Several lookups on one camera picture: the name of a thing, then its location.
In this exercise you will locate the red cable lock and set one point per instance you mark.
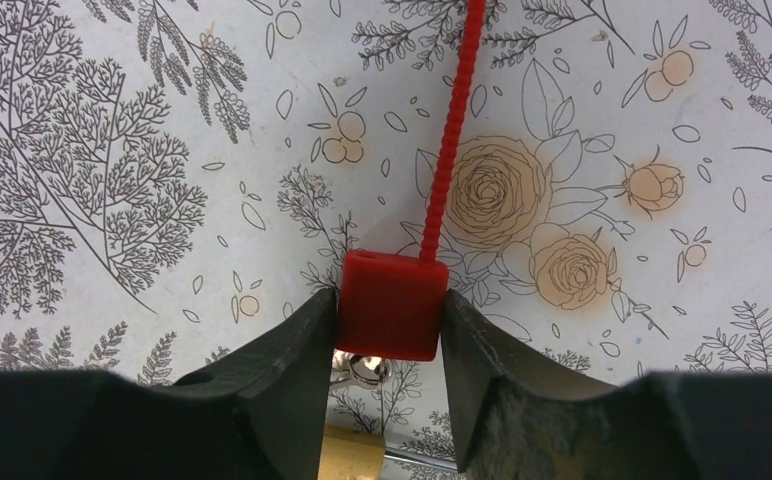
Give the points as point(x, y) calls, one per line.
point(391, 305)

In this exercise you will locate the brass padlock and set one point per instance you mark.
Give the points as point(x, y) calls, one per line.
point(348, 455)

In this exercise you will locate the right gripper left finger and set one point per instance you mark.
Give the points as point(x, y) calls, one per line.
point(257, 413)

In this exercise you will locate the red lock keys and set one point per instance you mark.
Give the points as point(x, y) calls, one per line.
point(349, 369)

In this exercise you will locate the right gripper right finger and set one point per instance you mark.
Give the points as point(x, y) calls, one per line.
point(517, 414)

